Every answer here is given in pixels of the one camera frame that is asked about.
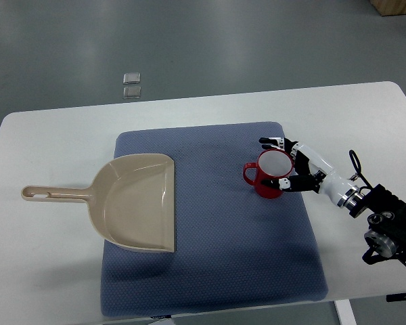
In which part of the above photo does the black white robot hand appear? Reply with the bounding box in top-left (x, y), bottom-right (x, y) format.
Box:
top-left (258, 137), bottom-right (363, 210)

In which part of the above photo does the red cup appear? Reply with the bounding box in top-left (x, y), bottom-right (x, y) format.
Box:
top-left (243, 148), bottom-right (294, 199)

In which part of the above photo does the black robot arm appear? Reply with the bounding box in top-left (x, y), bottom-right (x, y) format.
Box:
top-left (346, 150), bottom-right (406, 267)

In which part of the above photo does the beige plastic dustpan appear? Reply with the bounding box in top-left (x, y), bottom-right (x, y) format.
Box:
top-left (21, 153), bottom-right (176, 253)

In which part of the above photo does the blue gray fabric mat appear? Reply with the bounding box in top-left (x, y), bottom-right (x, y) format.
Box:
top-left (101, 122), bottom-right (328, 317)

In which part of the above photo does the white table leg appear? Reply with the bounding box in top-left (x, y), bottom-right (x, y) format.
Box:
top-left (334, 299), bottom-right (357, 325)

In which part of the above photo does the black table control panel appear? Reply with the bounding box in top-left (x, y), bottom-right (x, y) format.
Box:
top-left (386, 292), bottom-right (406, 303)

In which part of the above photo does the wooden box corner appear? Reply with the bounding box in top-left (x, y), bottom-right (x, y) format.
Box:
top-left (369, 0), bottom-right (406, 16)

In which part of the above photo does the lower metal floor plate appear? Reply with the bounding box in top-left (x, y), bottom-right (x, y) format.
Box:
top-left (122, 86), bottom-right (141, 100)

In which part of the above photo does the metal floor plate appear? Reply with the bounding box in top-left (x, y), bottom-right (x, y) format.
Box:
top-left (122, 72), bottom-right (141, 85)
top-left (122, 86), bottom-right (141, 100)

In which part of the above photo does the upper metal floor plate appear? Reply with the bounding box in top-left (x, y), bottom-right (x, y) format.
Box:
top-left (122, 72), bottom-right (141, 85)

